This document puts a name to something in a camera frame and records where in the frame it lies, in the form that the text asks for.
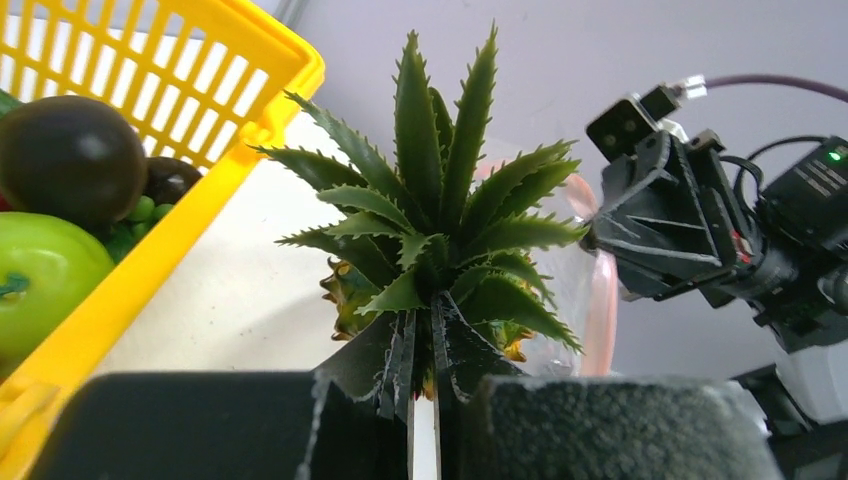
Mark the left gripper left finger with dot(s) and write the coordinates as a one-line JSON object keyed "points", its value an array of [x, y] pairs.
{"points": [[348, 418]]}

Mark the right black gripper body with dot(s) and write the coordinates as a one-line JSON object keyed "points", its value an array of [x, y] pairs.
{"points": [[669, 218]]}

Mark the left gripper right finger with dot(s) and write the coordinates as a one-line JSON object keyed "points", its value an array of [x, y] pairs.
{"points": [[496, 422]]}

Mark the clear zip top bag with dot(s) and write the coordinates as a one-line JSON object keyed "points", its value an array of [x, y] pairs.
{"points": [[585, 285]]}

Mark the toy pineapple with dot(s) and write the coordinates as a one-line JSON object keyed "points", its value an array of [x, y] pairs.
{"points": [[419, 224]]}

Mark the yellow plastic basket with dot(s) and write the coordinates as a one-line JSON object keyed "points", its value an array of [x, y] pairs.
{"points": [[204, 82]]}

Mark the green grapes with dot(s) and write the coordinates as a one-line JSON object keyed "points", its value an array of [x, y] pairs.
{"points": [[121, 237]]}

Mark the dark round plum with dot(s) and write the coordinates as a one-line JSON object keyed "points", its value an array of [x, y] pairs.
{"points": [[169, 179]]}

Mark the green apple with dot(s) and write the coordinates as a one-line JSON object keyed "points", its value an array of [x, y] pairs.
{"points": [[48, 268]]}

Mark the dark avocado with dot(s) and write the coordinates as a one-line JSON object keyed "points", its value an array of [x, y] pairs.
{"points": [[72, 157]]}

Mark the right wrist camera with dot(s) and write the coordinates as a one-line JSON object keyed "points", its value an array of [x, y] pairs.
{"points": [[634, 117]]}

